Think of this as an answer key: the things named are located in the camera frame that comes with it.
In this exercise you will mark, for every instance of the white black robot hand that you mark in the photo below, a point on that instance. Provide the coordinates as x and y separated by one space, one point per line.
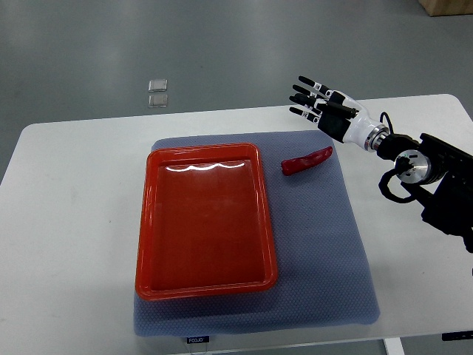
342 118

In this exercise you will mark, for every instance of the wooden box corner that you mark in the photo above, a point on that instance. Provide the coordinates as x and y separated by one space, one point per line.
447 7

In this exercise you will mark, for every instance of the red plastic tray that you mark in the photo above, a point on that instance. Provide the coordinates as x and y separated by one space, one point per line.
205 225

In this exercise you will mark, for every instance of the black table control panel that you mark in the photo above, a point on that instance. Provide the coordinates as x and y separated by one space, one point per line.
457 336

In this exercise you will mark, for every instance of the black table label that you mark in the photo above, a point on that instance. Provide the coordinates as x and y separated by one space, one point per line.
198 340

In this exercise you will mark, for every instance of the red pepper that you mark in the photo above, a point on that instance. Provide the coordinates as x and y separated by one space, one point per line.
299 164

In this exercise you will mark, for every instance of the white table leg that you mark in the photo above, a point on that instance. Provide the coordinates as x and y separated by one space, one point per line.
393 346

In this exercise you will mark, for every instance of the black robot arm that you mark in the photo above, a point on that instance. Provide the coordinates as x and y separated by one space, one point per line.
429 170

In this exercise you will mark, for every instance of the upper floor metal plate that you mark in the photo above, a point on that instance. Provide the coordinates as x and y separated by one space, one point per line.
157 85

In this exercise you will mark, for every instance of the blue grey mat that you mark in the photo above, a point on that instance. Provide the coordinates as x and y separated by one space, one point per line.
324 276

